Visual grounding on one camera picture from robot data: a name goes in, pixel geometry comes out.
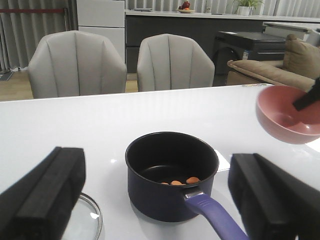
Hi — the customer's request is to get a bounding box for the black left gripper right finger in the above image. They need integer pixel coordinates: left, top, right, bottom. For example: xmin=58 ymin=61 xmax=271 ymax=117
xmin=228 ymin=153 xmax=320 ymax=240

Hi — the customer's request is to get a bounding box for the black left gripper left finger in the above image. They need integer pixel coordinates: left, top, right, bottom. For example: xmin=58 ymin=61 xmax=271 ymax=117
xmin=0 ymin=147 xmax=86 ymax=240

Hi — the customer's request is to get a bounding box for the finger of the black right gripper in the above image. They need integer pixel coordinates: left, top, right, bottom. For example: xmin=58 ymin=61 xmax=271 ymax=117
xmin=292 ymin=77 xmax=320 ymax=111

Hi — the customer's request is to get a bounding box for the pink bowl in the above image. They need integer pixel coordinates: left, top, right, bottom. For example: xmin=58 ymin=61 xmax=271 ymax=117
xmin=255 ymin=85 xmax=320 ymax=144

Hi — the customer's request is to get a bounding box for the glass lid blue knob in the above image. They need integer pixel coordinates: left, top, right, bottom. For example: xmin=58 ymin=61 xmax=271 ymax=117
xmin=61 ymin=192 xmax=103 ymax=240

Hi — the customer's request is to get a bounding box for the potted plant white pot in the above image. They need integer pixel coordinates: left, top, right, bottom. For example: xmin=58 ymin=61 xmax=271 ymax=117
xmin=232 ymin=0 xmax=264 ymax=16

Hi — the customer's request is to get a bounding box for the beige sofa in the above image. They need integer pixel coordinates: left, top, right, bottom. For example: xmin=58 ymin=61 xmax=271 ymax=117
xmin=226 ymin=34 xmax=320 ymax=92

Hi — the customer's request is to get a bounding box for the black washing machine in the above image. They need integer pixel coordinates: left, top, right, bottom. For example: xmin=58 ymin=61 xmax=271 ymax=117
xmin=212 ymin=31 xmax=286 ymax=76

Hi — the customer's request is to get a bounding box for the grey chair left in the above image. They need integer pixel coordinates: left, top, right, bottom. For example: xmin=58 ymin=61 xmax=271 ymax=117
xmin=28 ymin=30 xmax=127 ymax=99

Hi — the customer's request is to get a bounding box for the grey chair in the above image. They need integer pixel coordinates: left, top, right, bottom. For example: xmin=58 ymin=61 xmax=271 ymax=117
xmin=136 ymin=33 xmax=215 ymax=92
xmin=28 ymin=30 xmax=127 ymax=99

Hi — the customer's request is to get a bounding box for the grey chair right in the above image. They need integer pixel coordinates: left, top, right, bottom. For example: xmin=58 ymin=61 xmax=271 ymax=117
xmin=136 ymin=33 xmax=215 ymax=92

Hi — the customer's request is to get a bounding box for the fruit plate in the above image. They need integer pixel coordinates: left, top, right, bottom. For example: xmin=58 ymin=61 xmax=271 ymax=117
xmin=177 ymin=0 xmax=195 ymax=14

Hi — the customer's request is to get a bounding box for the dark kitchen counter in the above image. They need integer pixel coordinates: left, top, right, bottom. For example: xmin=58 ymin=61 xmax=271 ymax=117
xmin=125 ymin=10 xmax=320 ymax=74

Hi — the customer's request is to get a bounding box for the red barrier belt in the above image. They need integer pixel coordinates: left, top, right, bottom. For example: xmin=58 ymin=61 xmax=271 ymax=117
xmin=0 ymin=8 xmax=68 ymax=14

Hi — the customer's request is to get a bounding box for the white refrigerator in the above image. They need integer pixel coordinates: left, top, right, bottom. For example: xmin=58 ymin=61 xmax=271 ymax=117
xmin=76 ymin=0 xmax=125 ymax=60

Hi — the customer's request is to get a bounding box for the dark blue saucepan purple handle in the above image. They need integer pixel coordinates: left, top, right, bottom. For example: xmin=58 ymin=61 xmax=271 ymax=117
xmin=125 ymin=131 xmax=248 ymax=240

